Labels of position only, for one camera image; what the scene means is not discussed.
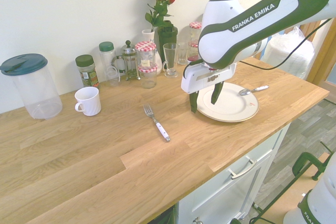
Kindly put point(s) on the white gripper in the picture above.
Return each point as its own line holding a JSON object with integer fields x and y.
{"x": 199, "y": 78}

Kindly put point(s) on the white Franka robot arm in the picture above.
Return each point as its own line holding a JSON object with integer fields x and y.
{"x": 262, "y": 19}

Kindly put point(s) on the white plate with gold rim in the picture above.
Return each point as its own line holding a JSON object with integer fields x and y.
{"x": 236, "y": 106}

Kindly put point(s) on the small clear glass tumbler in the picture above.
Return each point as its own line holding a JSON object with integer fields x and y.
{"x": 183, "y": 53}

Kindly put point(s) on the small jar red gingham lid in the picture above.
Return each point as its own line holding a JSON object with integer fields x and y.
{"x": 148, "y": 77}
{"x": 193, "y": 47}

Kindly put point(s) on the tall jar red gingham lid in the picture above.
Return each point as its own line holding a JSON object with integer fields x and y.
{"x": 194, "y": 28}

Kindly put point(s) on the large jar red gingham lid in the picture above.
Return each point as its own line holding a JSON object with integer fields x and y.
{"x": 145, "y": 54}

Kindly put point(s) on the dark green bottle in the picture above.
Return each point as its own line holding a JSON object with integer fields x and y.
{"x": 165, "y": 35}

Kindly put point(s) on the glass french press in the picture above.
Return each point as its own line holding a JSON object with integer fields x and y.
{"x": 129, "y": 61}

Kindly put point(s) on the white ceramic vase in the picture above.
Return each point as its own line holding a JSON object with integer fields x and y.
{"x": 148, "y": 35}

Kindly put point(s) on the small clear plastic cup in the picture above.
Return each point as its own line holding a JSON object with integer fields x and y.
{"x": 113, "y": 77}

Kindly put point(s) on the white kitchen cabinet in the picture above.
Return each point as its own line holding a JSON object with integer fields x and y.
{"x": 231, "y": 190}

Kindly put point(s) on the clear bag of white rolls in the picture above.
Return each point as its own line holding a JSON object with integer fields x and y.
{"x": 291, "y": 53}

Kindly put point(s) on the tall clear jar green lid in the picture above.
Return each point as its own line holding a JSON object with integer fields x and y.
{"x": 107, "y": 56}

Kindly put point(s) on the white ceramic mug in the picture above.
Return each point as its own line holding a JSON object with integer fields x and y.
{"x": 90, "y": 103}

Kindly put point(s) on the green clamp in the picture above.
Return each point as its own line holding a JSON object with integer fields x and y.
{"x": 304, "y": 159}

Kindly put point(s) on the coffee jar dark green lid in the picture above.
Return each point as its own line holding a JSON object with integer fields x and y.
{"x": 88, "y": 74}

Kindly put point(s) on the metal cabinet knob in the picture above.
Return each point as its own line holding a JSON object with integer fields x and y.
{"x": 197, "y": 220}

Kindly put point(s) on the large clear container teal lid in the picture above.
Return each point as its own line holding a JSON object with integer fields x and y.
{"x": 34, "y": 87}

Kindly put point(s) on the wooden door frame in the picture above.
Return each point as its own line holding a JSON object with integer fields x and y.
{"x": 324, "y": 58}

